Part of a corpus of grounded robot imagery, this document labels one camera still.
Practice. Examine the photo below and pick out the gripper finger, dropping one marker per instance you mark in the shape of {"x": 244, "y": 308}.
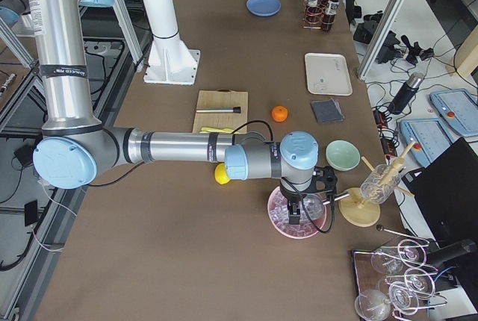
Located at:
{"x": 290, "y": 213}
{"x": 296, "y": 213}

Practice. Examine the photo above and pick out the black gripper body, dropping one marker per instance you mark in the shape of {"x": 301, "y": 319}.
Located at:
{"x": 290, "y": 195}

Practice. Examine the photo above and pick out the orange mandarin fruit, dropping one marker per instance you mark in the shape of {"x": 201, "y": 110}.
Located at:
{"x": 279, "y": 113}

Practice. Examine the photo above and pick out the blue round plate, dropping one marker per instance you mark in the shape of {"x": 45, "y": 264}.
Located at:
{"x": 263, "y": 8}

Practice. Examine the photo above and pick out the pink ice bowl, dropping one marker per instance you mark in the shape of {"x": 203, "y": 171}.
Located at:
{"x": 278, "y": 214}

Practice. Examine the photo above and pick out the steel ice scoop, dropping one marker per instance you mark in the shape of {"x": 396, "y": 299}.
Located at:
{"x": 314, "y": 206}

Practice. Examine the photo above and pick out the wooden cup stand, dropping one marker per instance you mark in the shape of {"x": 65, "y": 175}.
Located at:
{"x": 356, "y": 210}

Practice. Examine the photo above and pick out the mint green bowl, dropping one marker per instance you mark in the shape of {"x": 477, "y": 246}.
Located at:
{"x": 342, "y": 155}

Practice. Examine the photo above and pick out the lower whole lemon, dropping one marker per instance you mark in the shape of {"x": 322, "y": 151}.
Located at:
{"x": 220, "y": 174}

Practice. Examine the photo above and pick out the clear glass mug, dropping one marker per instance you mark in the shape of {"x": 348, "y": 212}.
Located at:
{"x": 380, "y": 184}

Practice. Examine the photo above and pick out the grey folded cloth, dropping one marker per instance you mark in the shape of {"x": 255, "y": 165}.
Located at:
{"x": 327, "y": 111}

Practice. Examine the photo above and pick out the steel muddler black tip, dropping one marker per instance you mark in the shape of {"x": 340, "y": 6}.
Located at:
{"x": 236, "y": 109}

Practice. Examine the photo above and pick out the wine glass rack tray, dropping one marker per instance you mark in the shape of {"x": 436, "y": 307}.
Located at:
{"x": 395, "y": 281}

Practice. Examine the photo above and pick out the wooden cutting board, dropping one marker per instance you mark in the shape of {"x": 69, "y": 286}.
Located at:
{"x": 221, "y": 98}

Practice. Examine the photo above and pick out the cream rabbit tray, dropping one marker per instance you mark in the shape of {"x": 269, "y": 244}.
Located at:
{"x": 327, "y": 74}

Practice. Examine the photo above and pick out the near teach pendant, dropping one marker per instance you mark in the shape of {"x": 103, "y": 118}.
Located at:
{"x": 431, "y": 138}

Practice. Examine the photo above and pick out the teach pendant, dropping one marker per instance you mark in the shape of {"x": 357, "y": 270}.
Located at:
{"x": 431, "y": 138}
{"x": 458, "y": 109}

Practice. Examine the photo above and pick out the black laptop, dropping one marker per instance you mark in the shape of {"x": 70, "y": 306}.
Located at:
{"x": 446, "y": 193}

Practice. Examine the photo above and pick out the black thermos bottle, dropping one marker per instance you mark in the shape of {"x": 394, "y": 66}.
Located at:
{"x": 406, "y": 93}

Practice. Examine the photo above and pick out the tea bottle left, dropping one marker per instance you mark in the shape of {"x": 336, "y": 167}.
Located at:
{"x": 329, "y": 15}

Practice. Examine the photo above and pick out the tea bottle middle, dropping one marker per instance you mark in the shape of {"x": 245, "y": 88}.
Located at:
{"x": 312, "y": 13}

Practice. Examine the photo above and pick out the far teach pendant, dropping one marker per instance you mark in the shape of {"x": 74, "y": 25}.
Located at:
{"x": 458, "y": 109}

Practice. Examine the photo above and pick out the copper wire bottle rack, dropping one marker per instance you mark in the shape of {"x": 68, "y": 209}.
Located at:
{"x": 320, "y": 14}

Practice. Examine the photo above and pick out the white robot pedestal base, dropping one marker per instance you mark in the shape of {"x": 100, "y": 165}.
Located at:
{"x": 170, "y": 60}

